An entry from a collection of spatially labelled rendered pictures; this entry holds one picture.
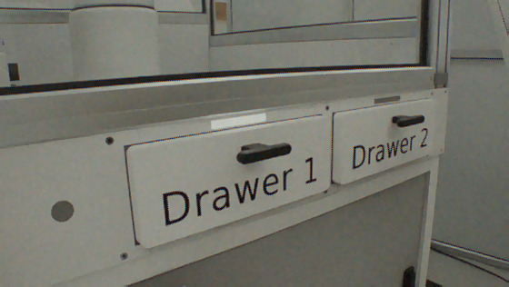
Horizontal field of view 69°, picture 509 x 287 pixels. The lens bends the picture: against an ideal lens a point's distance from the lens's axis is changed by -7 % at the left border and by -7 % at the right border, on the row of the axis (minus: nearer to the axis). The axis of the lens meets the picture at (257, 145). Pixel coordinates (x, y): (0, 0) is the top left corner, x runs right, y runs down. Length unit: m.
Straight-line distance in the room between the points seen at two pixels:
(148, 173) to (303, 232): 0.30
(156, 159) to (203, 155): 0.06
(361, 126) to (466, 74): 1.46
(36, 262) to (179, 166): 0.17
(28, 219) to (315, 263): 0.45
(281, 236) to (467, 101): 1.59
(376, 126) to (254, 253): 0.28
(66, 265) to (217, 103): 0.24
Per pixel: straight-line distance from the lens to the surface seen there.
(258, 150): 0.44
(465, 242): 2.24
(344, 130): 0.59
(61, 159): 0.40
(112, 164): 0.42
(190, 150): 0.43
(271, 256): 0.59
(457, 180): 2.14
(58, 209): 0.41
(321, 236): 0.66
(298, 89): 0.54
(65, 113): 0.40
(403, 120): 0.66
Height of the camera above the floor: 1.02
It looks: 13 degrees down
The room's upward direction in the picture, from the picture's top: 1 degrees counter-clockwise
